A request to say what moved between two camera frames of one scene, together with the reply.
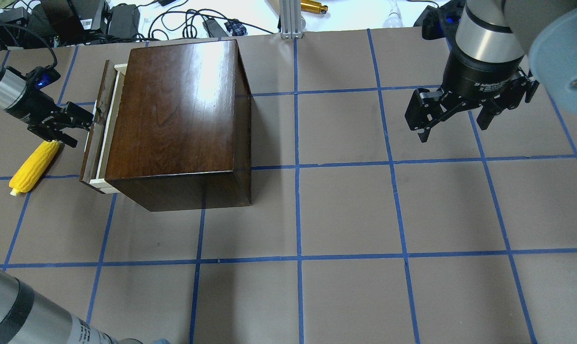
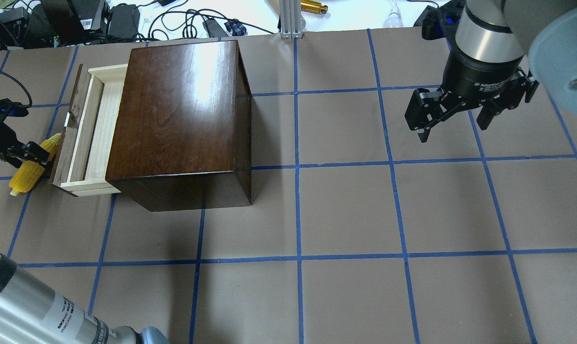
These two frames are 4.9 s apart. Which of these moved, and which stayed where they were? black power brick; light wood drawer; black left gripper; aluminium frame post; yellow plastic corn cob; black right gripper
Moved: black left gripper; light wood drawer
Stayed: black right gripper; aluminium frame post; yellow plastic corn cob; black power brick
